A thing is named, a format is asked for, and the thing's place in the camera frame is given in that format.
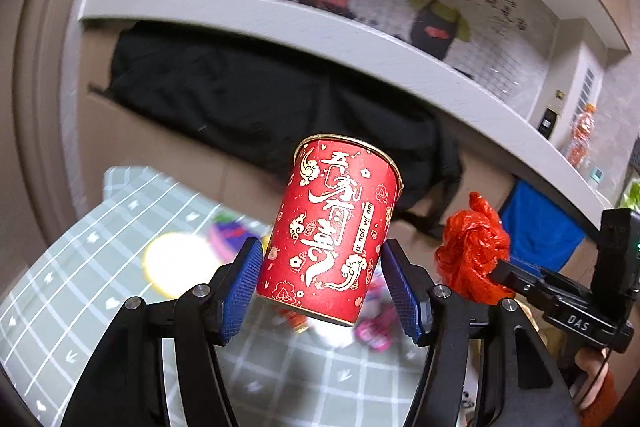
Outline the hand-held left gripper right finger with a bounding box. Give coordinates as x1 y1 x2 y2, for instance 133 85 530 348
381 238 583 427

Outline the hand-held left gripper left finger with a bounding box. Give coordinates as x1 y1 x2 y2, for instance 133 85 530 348
60 237 266 427

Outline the pink wrapper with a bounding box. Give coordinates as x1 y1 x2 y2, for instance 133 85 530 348
352 277 401 353

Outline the purple eggplant toy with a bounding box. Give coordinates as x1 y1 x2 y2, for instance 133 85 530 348
207 214 266 265

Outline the white door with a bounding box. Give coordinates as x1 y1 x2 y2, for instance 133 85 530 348
570 42 611 118

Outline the person's right hand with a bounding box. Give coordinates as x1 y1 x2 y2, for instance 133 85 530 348
574 347 610 408

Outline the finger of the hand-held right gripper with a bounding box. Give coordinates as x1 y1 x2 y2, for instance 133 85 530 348
487 258 547 294

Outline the orange drink bottle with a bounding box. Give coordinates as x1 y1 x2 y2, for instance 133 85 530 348
565 104 599 168

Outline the black cloth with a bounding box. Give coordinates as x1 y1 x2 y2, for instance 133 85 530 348
107 27 463 238

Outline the green checked tablecloth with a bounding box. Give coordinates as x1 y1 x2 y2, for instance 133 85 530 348
0 164 481 427

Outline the person's right forearm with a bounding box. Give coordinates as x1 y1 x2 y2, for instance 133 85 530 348
585 369 626 427

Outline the black intercom panel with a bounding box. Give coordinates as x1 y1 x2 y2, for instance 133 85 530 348
537 107 563 140

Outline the beige door frame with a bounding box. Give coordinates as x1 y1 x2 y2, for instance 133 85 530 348
10 0 118 258

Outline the white counter ledge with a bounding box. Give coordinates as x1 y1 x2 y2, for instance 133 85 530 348
80 0 606 228

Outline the yellow round pad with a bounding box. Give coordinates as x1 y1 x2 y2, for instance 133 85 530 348
142 231 226 298

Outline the red paper cup gold print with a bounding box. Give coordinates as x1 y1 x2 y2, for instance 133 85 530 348
256 134 405 327

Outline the green plant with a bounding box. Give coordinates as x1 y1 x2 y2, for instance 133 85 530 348
620 179 640 212

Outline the blue cloth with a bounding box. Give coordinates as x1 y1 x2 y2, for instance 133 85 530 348
500 179 586 280

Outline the red plastic bag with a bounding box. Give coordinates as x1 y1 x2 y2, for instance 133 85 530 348
434 192 516 305

